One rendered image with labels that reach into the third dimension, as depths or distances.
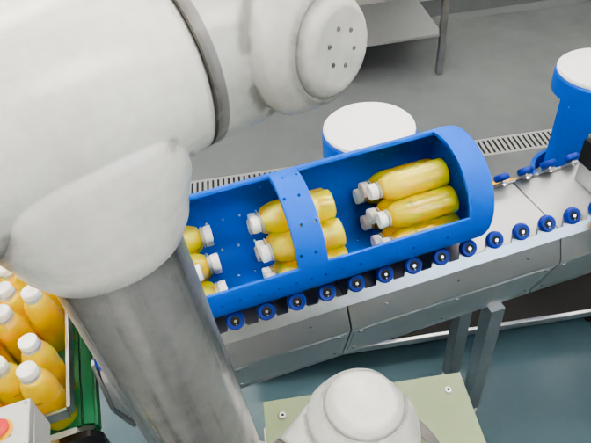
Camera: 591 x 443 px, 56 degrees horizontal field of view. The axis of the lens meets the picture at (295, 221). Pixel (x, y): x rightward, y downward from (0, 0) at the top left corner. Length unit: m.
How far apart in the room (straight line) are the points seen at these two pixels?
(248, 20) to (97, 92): 0.10
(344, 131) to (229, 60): 1.37
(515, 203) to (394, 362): 0.98
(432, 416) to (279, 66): 0.82
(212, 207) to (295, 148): 2.07
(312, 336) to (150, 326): 1.00
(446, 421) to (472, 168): 0.55
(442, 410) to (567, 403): 1.37
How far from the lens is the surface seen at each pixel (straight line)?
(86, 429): 1.40
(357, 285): 1.36
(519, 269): 1.59
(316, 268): 1.21
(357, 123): 1.74
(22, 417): 1.18
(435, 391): 1.09
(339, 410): 0.75
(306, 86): 0.36
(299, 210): 1.18
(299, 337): 1.39
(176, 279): 0.42
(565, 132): 2.10
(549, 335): 2.57
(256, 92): 0.37
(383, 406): 0.76
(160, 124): 0.34
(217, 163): 3.40
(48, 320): 1.41
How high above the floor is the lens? 2.00
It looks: 43 degrees down
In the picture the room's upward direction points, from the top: 7 degrees counter-clockwise
